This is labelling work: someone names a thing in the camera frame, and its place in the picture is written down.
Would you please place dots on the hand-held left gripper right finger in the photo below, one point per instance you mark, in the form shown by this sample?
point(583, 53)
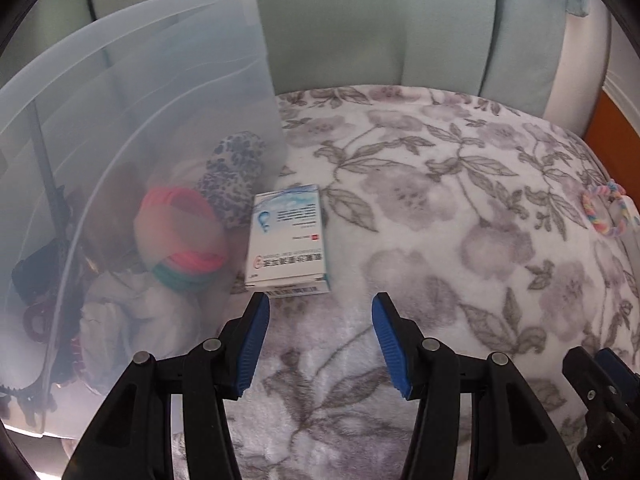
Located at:
point(390, 345)

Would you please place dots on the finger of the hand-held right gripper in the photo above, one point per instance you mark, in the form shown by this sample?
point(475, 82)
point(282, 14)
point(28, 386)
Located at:
point(612, 362)
point(585, 375)

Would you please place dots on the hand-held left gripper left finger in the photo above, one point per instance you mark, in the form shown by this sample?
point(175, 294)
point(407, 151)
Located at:
point(252, 345)

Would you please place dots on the white medicine box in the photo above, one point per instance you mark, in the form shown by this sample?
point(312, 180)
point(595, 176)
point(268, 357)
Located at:
point(285, 240)

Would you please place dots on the leopard print scrunchie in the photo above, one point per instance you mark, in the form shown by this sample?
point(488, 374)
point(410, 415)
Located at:
point(230, 180)

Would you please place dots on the red hair claw clip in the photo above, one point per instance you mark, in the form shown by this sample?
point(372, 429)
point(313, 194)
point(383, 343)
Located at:
point(35, 322)

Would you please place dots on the black hair clip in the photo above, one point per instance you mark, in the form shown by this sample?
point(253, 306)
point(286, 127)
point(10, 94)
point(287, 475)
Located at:
point(35, 270)

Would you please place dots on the clear plastic storage container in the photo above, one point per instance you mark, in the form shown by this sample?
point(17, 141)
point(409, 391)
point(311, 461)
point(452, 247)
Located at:
point(150, 85)

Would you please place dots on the orange wooden board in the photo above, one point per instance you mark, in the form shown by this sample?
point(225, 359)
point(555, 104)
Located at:
point(615, 125)

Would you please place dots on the green curtain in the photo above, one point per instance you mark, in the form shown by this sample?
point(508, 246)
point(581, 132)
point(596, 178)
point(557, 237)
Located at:
point(375, 25)

